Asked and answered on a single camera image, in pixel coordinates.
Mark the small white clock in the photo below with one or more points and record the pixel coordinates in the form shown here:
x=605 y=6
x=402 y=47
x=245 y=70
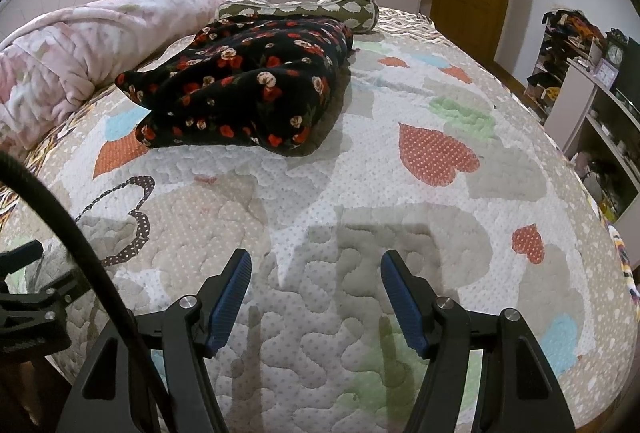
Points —
x=607 y=74

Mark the black floral garment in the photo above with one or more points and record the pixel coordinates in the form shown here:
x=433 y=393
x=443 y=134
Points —
x=240 y=83

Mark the pink floral comforter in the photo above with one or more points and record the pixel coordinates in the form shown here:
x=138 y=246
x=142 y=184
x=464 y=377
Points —
x=75 y=48

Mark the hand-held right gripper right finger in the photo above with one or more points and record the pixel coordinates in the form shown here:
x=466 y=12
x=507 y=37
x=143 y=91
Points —
x=402 y=303

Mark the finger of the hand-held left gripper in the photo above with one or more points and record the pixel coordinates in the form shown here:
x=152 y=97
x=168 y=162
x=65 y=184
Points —
x=35 y=308
x=22 y=255

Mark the cluttered storage rack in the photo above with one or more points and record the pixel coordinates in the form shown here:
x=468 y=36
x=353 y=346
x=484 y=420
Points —
x=560 y=43

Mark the green spotted bolster pillow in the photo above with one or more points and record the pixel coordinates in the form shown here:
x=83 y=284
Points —
x=350 y=13

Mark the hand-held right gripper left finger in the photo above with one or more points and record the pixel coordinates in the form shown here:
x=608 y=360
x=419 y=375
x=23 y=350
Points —
x=230 y=298

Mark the heart patterned quilted bedspread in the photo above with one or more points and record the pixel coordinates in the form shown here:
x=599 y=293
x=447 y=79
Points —
x=375 y=193

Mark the white shelf unit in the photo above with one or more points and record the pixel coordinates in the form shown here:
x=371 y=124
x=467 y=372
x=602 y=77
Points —
x=580 y=113

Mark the green table clock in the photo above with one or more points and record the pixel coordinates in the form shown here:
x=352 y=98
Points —
x=615 y=50

